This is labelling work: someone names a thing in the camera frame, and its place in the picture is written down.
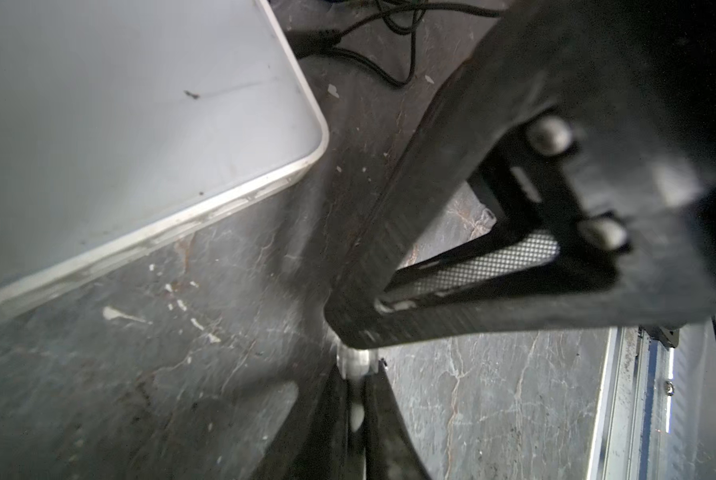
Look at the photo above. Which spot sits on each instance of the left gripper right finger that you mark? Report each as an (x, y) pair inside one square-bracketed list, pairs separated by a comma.
[(389, 450)]

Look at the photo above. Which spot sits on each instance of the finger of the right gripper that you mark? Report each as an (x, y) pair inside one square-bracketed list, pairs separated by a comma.
[(563, 177)]

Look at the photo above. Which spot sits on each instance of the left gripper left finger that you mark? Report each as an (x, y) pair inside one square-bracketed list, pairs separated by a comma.
[(312, 444)]

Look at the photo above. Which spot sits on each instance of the white rectangular box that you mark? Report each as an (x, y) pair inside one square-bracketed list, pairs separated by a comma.
[(126, 125)]

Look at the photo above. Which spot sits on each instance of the aluminium frame rail front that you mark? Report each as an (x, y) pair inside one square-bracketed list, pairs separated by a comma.
[(649, 406)]

